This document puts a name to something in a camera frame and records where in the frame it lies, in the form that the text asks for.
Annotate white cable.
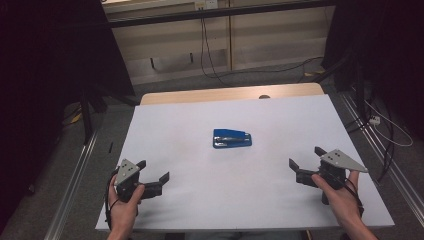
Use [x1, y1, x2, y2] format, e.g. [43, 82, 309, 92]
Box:
[363, 99, 414, 148]

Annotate white wall socket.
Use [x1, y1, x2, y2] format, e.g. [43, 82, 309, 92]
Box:
[194, 0, 219, 10]

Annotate person's grey pants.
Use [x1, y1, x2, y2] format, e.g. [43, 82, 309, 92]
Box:
[184, 230, 304, 240]

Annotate person's left hand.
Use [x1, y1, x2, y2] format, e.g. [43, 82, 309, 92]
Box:
[108, 174, 146, 233]

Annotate white table cover sheet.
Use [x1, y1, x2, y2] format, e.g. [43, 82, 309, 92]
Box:
[95, 94, 395, 232]

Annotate wooden table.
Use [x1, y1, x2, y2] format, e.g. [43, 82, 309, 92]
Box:
[139, 82, 326, 106]

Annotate black hanging cable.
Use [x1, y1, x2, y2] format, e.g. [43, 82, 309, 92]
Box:
[199, 8, 234, 86]

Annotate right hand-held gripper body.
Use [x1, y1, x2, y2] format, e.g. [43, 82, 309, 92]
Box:
[318, 149, 369, 191]

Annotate left hand-held gripper black cable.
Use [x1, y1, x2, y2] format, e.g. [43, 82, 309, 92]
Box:
[104, 169, 121, 232]

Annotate black cable bundle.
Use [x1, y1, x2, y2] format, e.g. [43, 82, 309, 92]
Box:
[344, 111, 397, 183]

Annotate hand-held gripper black cable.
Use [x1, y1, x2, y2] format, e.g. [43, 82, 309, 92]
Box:
[104, 169, 121, 232]
[343, 178, 365, 218]

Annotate blue stapler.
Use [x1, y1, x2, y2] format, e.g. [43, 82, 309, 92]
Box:
[212, 128, 253, 150]

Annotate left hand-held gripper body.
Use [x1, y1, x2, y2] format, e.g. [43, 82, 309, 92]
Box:
[114, 158, 145, 203]

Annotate black curtain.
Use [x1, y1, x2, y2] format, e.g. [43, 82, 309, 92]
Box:
[0, 0, 136, 231]
[321, 0, 424, 141]

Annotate person's right hand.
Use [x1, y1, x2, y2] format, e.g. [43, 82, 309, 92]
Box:
[311, 170, 363, 224]

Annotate black stand legs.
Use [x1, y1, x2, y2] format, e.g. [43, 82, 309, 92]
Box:
[313, 53, 368, 118]
[79, 85, 139, 146]

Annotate right hand-held gripper black cable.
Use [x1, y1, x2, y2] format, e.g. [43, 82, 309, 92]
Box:
[343, 178, 365, 218]

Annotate aluminium floor rail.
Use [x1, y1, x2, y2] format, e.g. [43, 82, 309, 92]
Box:
[44, 128, 101, 240]
[339, 91, 424, 218]

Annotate black floor cable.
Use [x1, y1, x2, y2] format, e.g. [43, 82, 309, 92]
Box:
[203, 18, 326, 81]

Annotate black horizontal bar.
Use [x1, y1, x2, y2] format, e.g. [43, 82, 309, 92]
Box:
[107, 0, 338, 29]

